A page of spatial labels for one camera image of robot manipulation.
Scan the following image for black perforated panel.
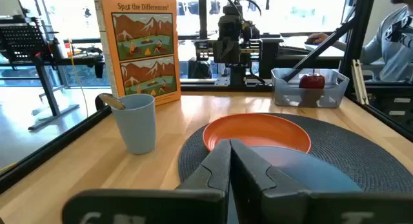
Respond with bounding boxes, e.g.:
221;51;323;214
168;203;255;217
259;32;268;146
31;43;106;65
0;23;49;62

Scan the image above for orange cereal box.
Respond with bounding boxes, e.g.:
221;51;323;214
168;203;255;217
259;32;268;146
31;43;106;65
92;0;181;106

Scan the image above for dark round woven placemat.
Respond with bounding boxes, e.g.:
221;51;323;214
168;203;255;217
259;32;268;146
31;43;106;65
177;112;413;193

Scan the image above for black aluminium table frame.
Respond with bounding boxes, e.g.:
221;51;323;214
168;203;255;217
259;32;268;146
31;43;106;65
0;0;413;194

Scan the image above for pale wooden rail piece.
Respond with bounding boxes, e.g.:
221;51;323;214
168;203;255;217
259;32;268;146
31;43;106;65
350;58;370;106

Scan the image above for lilac-handled metal spoon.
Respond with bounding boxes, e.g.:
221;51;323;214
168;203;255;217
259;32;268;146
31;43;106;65
98;93;126;110

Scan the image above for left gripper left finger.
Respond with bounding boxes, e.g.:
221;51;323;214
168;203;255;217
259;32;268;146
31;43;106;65
176;139;232;194

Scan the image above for clear grey plastic bin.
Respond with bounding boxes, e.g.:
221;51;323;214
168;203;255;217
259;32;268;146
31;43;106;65
270;68;350;109

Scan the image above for black looped cable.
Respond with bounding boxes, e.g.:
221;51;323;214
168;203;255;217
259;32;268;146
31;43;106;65
94;94;112;112

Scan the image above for black standing desk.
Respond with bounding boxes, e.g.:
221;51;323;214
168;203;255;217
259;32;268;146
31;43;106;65
0;15;106;131

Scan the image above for red apple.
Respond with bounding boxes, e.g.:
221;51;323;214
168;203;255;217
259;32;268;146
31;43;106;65
298;68;326;90

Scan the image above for light blue plastic cup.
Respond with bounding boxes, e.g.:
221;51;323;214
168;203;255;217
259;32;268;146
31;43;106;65
110;94;157;155

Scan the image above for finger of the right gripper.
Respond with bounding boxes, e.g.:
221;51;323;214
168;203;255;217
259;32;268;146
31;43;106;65
215;43;228;63
227;43;241;63

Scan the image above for blue bowl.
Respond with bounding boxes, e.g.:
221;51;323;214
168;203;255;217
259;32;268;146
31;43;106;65
250;145;363;193

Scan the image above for yellow extension cable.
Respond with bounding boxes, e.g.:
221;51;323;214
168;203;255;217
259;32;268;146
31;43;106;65
66;38;90;118

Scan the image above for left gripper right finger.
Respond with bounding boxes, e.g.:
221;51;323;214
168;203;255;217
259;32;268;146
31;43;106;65
230;138;311;224

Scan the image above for person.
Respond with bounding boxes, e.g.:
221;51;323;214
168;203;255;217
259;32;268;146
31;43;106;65
324;0;413;83

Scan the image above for orange plate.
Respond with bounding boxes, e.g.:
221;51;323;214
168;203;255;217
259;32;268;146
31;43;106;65
202;113;312;154

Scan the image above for person's hand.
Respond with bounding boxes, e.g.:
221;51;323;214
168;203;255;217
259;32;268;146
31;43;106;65
305;32;330;46

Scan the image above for grey work desk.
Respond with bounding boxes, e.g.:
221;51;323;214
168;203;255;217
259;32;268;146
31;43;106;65
257;32;345;79

